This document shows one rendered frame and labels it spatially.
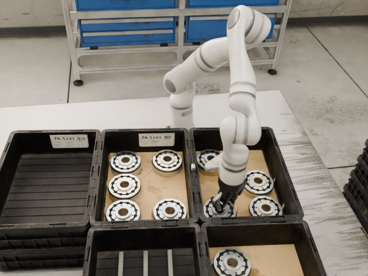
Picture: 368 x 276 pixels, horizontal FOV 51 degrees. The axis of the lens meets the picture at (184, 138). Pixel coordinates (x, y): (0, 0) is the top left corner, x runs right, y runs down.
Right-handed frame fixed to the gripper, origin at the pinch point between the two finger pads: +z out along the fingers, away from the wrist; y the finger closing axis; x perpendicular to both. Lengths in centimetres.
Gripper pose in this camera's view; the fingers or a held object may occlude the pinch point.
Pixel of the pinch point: (226, 206)
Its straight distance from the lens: 122.8
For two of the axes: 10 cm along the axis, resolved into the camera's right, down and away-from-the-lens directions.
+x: -6.7, -5.2, 5.3
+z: -0.4, 7.4, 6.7
